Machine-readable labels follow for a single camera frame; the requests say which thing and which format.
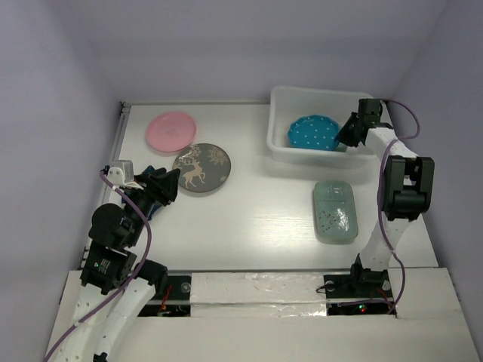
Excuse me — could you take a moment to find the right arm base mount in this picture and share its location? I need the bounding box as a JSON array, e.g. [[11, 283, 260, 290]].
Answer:
[[315, 262, 395, 316]]

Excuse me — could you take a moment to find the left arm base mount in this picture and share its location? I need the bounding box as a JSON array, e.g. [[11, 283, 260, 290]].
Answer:
[[138, 275, 192, 318]]

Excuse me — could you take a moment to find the blue polka dot plate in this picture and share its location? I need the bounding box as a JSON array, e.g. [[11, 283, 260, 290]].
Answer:
[[287, 115, 340, 152]]

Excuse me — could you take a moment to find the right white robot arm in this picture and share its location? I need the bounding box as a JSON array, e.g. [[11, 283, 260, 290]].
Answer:
[[337, 98, 435, 298]]

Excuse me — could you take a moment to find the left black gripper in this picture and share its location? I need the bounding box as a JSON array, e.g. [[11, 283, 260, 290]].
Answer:
[[125, 166, 180, 244]]

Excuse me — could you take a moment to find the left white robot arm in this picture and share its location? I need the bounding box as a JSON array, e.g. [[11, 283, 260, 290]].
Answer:
[[45, 160, 180, 361]]

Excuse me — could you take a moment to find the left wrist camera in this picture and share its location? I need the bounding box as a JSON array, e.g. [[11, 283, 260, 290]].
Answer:
[[106, 160, 135, 187]]

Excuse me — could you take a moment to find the green rectangular glass plate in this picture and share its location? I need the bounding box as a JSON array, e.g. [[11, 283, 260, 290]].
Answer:
[[312, 180, 358, 244]]

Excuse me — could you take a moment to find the dark blue leaf plate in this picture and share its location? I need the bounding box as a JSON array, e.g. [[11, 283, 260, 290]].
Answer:
[[142, 165, 166, 221]]

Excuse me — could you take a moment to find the pink round plate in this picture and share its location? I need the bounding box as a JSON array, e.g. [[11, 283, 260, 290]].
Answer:
[[146, 111, 197, 153]]

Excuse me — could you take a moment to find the grey reindeer plate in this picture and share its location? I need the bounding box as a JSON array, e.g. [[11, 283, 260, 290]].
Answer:
[[173, 143, 232, 193]]

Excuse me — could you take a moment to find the translucent plastic bin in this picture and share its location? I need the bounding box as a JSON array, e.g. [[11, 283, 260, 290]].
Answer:
[[266, 86, 377, 169]]

